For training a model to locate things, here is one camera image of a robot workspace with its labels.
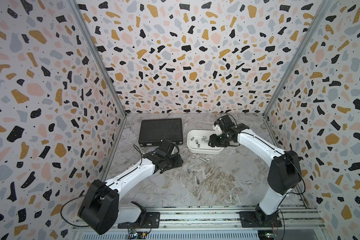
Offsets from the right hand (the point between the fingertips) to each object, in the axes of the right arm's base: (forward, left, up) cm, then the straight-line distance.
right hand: (211, 143), depth 89 cm
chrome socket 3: (-2, +10, -12) cm, 16 cm away
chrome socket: (+12, +12, -12) cm, 20 cm away
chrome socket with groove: (+13, +4, -12) cm, 18 cm away
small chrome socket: (-4, +1, -12) cm, 13 cm away
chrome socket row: (-13, +13, -12) cm, 22 cm away
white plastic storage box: (+5, +4, -12) cm, 13 cm away
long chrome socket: (-4, +4, -12) cm, 14 cm away
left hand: (-11, +16, -2) cm, 20 cm away
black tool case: (+16, +40, -9) cm, 44 cm away
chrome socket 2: (+10, +8, -12) cm, 18 cm away
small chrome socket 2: (-18, +8, -13) cm, 23 cm away
